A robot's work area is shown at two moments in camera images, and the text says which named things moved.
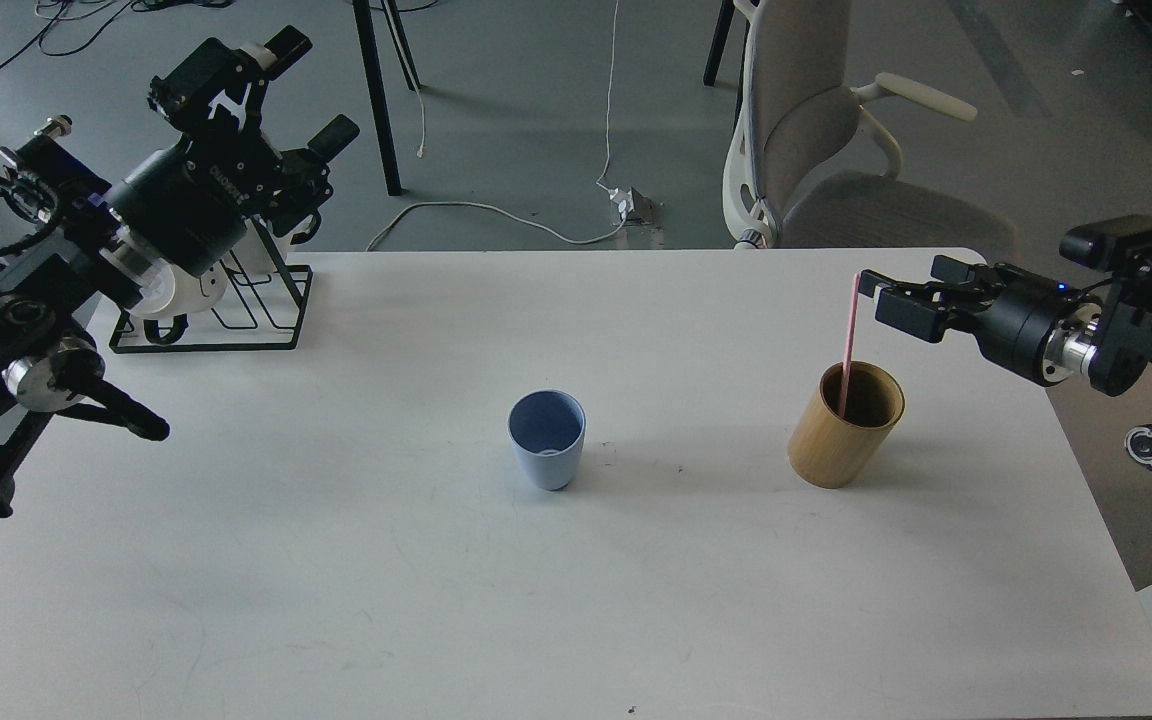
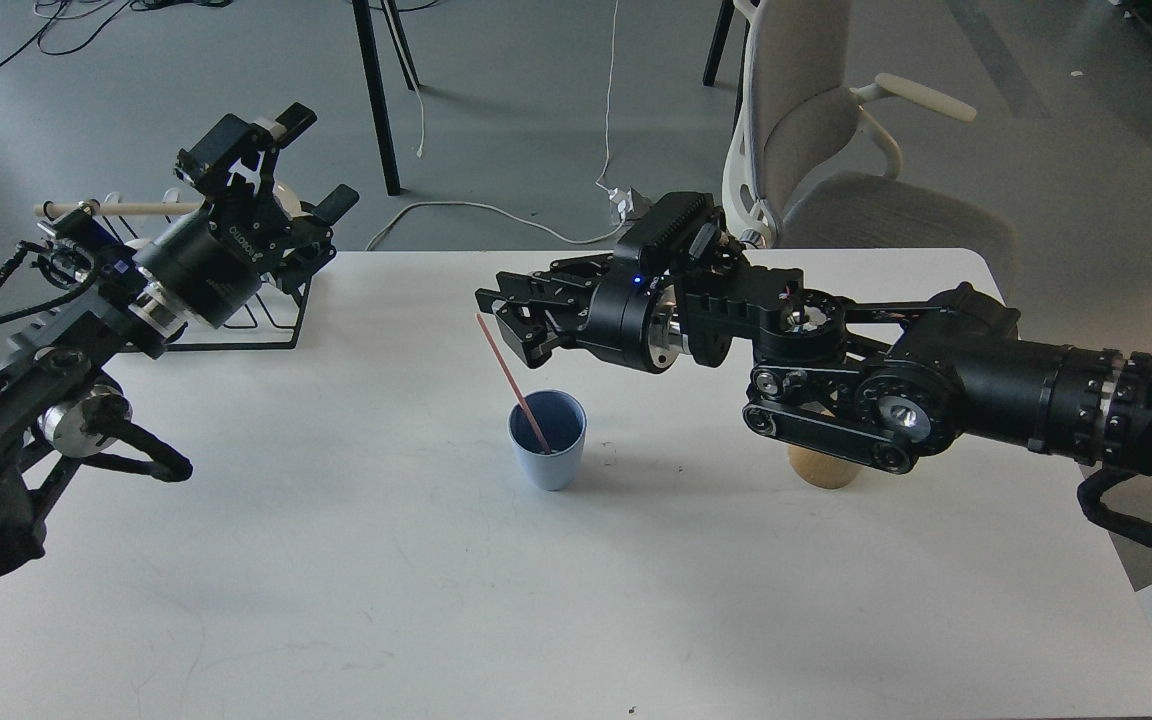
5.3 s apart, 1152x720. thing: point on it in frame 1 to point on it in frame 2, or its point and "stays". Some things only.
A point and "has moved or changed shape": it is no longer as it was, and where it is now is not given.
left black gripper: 187,207 to 212,259
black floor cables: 136,6 stays
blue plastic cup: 547,427 stays
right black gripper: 1041,326 to 636,318
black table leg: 363,15 stays
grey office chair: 807,166 stays
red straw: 849,346 has moved or changed shape
